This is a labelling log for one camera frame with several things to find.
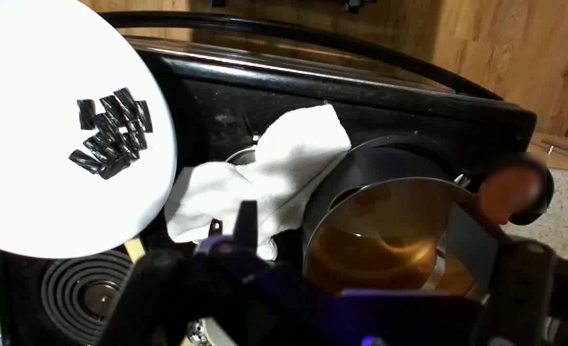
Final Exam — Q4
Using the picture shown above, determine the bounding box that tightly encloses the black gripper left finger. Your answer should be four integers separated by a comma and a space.
96, 246, 202, 346

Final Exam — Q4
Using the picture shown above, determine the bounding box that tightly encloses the wooden spatula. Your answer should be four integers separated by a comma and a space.
123, 236, 148, 263

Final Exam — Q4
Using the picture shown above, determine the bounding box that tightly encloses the white cloth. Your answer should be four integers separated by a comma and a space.
164, 101, 354, 261

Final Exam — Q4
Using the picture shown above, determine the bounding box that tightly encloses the glass pot lid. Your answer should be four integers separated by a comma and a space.
304, 176, 485, 299

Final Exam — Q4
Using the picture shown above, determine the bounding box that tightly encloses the black pot with copper handles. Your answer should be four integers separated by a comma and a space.
300, 132, 557, 303

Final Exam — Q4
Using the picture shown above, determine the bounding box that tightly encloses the black coil burner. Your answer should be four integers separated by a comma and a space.
39, 248, 139, 342

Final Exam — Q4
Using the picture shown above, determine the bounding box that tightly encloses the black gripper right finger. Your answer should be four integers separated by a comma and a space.
480, 238, 557, 346

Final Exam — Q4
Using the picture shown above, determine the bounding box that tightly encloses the white mixing bowl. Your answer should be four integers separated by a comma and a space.
0, 0, 179, 261

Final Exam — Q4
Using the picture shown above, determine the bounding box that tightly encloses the black electric stove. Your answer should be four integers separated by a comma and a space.
0, 7, 539, 346

